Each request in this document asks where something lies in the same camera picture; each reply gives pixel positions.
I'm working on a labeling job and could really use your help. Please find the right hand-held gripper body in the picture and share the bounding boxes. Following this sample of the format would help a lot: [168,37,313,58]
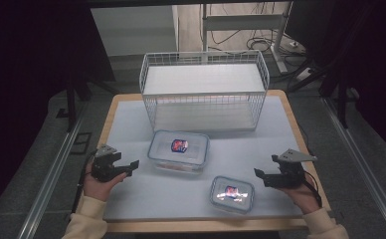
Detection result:
[272,148,318,189]

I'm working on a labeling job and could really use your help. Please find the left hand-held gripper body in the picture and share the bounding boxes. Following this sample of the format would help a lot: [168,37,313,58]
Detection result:
[91,143,128,183]

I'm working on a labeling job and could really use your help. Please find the small clear plastic food container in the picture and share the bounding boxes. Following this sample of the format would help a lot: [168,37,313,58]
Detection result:
[209,175,256,215]

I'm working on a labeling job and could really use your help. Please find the large clear plastic food container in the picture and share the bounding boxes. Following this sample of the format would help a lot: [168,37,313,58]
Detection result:
[146,128,211,175]

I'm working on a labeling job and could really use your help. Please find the white wire basket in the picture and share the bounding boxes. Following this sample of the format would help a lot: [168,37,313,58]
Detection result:
[138,49,271,133]

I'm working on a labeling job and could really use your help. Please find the person's left hand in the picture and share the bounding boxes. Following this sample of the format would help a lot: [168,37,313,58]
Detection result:
[83,163,128,202]

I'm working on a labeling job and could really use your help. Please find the person's right hand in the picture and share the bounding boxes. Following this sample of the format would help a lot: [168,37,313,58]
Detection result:
[279,177,322,215]

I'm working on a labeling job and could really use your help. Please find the white table mat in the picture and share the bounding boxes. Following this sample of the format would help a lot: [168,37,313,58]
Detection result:
[103,96,309,222]

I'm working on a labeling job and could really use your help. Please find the dark metal stand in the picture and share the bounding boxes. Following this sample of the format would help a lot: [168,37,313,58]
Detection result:
[319,66,361,130]
[56,74,117,133]

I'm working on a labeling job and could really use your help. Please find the wooden table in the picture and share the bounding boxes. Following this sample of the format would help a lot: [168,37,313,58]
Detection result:
[96,89,332,233]

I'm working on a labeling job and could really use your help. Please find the white power strip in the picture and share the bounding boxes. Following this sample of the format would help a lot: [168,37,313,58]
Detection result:
[294,67,315,83]

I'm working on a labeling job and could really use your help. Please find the white panel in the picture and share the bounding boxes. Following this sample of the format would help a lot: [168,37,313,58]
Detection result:
[91,4,179,58]

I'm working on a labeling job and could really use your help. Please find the right hand-held gripper black cable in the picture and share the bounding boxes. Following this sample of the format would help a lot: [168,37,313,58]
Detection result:
[301,170,323,208]

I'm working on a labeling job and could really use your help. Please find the hand-held gripper black cable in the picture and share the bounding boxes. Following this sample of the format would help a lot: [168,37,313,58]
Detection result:
[71,150,97,214]
[301,170,323,208]

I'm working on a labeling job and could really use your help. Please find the left hand-held gripper black cable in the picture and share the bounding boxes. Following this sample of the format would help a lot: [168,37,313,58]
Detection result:
[71,150,97,214]

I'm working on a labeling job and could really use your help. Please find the black floor bracket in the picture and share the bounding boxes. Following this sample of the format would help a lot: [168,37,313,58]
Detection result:
[69,131,93,155]

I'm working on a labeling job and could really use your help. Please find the aluminium floor rail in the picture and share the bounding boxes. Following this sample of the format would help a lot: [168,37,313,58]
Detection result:
[16,103,87,239]
[321,96,386,239]

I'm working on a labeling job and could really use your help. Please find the black floor cables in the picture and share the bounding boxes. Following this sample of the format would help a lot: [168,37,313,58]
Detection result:
[210,29,309,68]

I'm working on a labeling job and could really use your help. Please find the grey metal desk frame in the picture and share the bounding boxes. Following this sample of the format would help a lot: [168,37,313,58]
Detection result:
[200,1,294,75]

